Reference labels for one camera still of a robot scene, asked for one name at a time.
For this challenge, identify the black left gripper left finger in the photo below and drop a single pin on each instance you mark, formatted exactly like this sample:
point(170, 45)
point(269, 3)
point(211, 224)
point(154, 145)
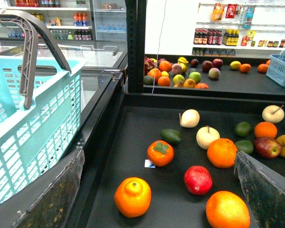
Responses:
point(47, 202)

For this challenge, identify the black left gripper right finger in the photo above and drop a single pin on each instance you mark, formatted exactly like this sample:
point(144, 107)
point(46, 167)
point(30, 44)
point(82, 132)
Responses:
point(264, 190)

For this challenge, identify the turquoise plastic shopping basket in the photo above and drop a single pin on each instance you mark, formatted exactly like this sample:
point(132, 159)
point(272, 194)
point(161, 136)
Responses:
point(33, 140)

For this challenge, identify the far orange beside lemon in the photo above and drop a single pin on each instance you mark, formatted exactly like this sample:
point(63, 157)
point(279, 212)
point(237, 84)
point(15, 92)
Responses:
point(245, 68)

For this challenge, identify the far yellow lemon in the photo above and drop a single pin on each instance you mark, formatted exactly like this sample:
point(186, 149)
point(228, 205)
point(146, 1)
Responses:
point(235, 65)

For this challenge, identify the drinks shelf left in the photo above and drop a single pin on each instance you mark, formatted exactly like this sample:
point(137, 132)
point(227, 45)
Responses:
point(66, 19)

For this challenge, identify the large orange mango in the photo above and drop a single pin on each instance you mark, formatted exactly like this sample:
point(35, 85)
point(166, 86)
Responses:
point(225, 209)

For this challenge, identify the green lime lower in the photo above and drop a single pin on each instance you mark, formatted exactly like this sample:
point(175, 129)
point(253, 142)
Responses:
point(245, 146)

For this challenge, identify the green lime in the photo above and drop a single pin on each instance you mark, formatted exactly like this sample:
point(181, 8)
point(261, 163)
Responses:
point(245, 146)
point(242, 129)

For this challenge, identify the large orange fruit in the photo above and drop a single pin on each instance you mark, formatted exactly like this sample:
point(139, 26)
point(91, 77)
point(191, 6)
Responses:
point(222, 152)

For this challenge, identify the small round orange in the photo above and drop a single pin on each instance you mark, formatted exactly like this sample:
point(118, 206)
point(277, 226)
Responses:
point(265, 129)

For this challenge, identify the green lime upper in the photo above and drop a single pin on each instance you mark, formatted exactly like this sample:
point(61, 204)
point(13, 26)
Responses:
point(242, 129)

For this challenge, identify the red pomegranate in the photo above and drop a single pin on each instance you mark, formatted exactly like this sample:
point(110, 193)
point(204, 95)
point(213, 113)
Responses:
point(198, 180)

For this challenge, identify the orange tangerine with knob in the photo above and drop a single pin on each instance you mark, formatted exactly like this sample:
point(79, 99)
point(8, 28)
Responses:
point(133, 197)

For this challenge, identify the white pear centre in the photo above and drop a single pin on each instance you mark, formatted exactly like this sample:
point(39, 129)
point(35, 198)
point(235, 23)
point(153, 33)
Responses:
point(205, 136)

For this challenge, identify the white pear with stem left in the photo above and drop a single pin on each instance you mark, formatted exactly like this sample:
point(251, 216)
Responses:
point(189, 119)

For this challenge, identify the dark green avocado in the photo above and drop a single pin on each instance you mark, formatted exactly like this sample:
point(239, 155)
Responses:
point(171, 136)

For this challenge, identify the orange persimmon green leaf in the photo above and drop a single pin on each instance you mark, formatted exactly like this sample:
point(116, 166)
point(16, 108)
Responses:
point(160, 153)

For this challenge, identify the far orange near basket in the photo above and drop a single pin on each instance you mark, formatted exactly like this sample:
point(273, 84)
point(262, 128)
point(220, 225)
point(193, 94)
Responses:
point(262, 68)

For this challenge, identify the small blue plastic basket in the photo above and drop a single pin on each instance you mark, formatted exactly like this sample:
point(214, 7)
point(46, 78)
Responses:
point(276, 69)

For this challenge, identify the far peach fruit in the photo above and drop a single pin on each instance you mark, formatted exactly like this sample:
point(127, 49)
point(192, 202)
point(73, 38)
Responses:
point(214, 73)

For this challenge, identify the far green apple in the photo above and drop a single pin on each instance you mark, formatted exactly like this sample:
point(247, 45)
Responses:
point(196, 76)

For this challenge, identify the far dark red apple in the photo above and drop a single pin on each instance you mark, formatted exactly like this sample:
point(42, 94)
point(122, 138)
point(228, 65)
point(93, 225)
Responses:
point(206, 66)

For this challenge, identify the glass top freezer chest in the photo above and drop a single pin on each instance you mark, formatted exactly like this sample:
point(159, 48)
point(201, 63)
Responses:
point(103, 60)

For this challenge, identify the white grocery wall shelf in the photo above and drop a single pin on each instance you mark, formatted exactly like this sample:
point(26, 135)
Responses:
point(239, 27)

